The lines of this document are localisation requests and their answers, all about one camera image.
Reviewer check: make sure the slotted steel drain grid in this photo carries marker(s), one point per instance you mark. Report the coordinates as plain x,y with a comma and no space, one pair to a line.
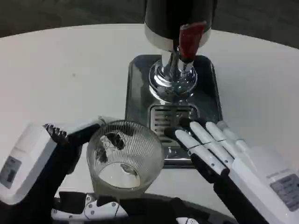
161,116

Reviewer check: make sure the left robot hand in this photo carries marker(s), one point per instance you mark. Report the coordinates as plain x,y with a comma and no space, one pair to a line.
30,154

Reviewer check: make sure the black and steel drink dispenser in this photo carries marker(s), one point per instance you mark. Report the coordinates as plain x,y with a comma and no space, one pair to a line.
172,28

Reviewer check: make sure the clear ribbed glass cup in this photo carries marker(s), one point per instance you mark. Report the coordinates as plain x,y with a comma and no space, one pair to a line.
125,161

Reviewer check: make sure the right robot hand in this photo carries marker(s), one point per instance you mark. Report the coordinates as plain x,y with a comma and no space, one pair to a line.
257,168

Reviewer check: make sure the dark robot torso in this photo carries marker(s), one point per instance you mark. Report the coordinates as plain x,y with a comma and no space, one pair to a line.
163,211

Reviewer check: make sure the steel drip tray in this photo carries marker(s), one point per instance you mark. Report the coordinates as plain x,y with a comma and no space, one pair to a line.
137,98

